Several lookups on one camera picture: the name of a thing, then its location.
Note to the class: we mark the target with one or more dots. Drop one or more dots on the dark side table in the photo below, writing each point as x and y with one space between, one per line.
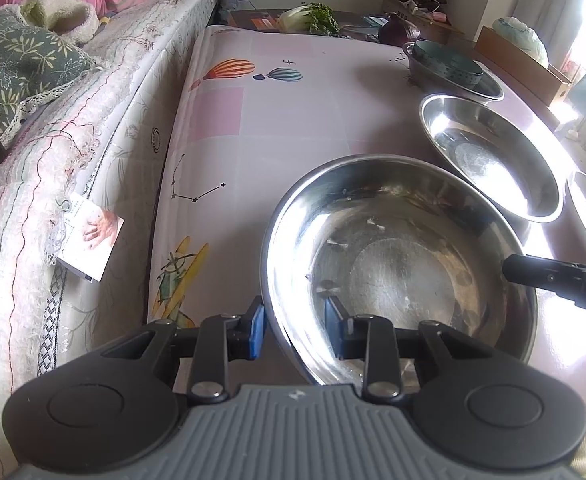
358 25

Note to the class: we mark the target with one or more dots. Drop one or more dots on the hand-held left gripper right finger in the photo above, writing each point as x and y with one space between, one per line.
335 327

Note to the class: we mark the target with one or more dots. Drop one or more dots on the pink small item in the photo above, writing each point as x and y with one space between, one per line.
439 16

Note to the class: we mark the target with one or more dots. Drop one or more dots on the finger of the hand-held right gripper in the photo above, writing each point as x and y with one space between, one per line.
538 272

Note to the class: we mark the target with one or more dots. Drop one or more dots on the bok choy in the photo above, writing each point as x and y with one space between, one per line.
305 19

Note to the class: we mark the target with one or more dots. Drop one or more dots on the large stainless steel plate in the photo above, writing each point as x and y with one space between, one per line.
398 240

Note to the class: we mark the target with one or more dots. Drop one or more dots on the wrapped napa cabbage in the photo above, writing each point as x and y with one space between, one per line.
520 40

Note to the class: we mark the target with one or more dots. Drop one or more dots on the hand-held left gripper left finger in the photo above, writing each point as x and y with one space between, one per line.
256 330

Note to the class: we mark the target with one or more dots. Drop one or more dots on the teal ceramic bowl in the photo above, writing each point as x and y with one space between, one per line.
448 67

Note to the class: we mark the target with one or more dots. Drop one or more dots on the white fleece garment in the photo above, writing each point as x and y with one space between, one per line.
68 15

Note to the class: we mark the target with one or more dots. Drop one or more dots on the red cabbage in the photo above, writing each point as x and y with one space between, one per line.
398 32

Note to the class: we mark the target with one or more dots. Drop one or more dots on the white quilted mattress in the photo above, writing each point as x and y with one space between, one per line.
138 85

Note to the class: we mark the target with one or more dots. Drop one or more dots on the grey leaf-patterned pillow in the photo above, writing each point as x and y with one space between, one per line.
23 65

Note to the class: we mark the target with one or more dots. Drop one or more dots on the open cardboard box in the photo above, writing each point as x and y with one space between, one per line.
438 30

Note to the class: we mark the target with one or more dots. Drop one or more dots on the long brown box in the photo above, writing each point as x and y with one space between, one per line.
523 70

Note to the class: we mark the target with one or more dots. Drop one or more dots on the medium stainless steel plate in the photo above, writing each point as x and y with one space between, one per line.
488 160

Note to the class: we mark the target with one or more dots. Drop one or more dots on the orange card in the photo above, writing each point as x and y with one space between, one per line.
264 23

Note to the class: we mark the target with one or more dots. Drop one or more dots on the paper mattress tag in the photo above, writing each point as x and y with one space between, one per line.
90 237

